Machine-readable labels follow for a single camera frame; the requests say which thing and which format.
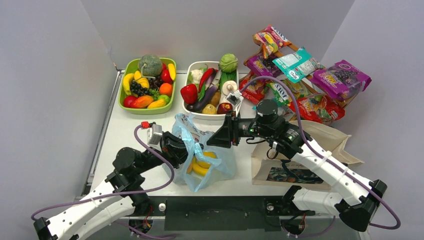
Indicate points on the white vegetable tray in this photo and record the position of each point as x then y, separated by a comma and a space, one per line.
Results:
217, 78

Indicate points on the green fruit tray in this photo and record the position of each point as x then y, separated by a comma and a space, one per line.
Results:
131, 67

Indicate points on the red bell pepper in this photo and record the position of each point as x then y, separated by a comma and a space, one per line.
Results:
189, 93

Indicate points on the small purple snack bag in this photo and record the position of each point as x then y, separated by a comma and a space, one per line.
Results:
261, 66

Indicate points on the yellow banana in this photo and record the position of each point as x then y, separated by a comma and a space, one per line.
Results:
126, 83
198, 167

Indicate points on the purple eggplant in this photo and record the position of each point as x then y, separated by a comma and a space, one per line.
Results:
200, 104

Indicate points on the top orange candy bag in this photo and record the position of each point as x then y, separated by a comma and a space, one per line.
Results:
270, 40

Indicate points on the red orange mango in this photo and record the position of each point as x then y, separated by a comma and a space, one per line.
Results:
142, 102

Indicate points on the wooden display rack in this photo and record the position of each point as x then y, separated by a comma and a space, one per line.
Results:
291, 69

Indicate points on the red snack bag right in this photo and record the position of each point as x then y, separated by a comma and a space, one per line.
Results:
319, 108

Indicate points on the orange tangerine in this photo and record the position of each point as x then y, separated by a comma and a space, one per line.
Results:
166, 89

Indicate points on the green lime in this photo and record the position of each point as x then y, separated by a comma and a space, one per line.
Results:
164, 97

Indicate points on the red apple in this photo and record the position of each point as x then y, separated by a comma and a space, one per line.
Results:
224, 108

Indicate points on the black grapes bunch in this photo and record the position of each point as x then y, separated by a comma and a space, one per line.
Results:
138, 90

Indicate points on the red chili pepper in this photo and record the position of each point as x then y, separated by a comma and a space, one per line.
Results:
205, 77

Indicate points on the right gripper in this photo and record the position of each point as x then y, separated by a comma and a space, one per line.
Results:
229, 133

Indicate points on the green melon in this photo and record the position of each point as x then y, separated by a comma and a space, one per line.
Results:
150, 65

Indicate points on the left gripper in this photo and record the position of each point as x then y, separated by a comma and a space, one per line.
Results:
174, 148

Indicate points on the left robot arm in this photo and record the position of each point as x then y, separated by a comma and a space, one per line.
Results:
120, 194

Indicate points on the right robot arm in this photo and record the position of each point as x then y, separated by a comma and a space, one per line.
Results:
354, 199

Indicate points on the white mushroom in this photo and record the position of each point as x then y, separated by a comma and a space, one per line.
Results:
228, 87

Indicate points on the white cauliflower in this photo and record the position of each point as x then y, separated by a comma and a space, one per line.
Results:
196, 76

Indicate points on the red snack bag left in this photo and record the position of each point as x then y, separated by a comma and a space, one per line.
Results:
256, 91

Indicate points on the green cabbage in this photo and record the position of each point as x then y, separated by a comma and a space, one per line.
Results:
228, 63

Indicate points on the green candy bag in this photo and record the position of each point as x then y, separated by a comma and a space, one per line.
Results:
281, 96

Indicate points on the large purple snack bag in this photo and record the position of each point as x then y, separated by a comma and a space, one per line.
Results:
341, 81

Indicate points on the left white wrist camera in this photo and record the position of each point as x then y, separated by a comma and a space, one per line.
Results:
154, 133

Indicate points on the red snack bag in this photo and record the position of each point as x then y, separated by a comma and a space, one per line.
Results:
319, 108
256, 91

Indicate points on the light blue plastic bag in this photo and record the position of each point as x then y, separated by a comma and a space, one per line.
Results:
223, 160

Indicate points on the teal snack bag upper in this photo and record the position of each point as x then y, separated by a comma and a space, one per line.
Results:
296, 66

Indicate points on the yellow pear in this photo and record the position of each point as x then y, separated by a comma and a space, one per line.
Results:
209, 109

